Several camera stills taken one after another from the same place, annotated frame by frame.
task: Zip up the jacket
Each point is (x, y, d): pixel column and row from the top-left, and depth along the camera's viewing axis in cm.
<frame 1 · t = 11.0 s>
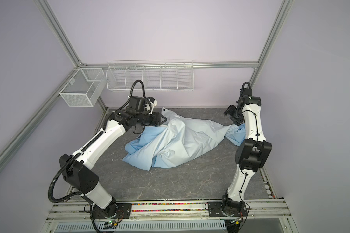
left hand: (163, 121, 77), fingers open
right hand: (229, 118, 87), fingers open
light blue jacket: (181, 141, 84), point 16 cm above the table

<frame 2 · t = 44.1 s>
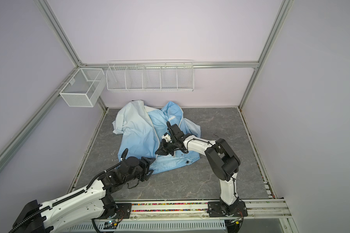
left hand: (156, 164, 78), fingers open
right hand: (154, 154, 84), fingers closed
light blue jacket: (141, 128, 103), point 6 cm above the table

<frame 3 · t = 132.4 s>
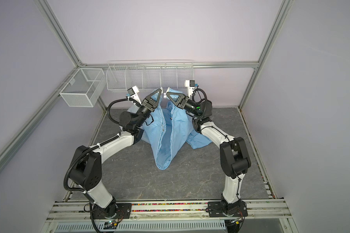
left hand: (163, 92, 65), fingers closed
right hand: (165, 96, 67), fingers closed
light blue jacket: (170, 129, 78), point 25 cm above the table

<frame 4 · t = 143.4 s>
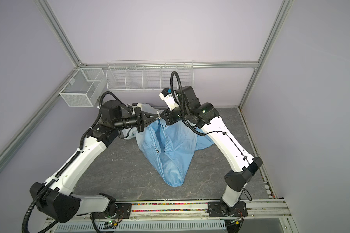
left hand: (158, 118, 64), fingers closed
right hand: (161, 115, 67), fingers closed
light blue jacket: (171, 147, 82), point 16 cm above the table

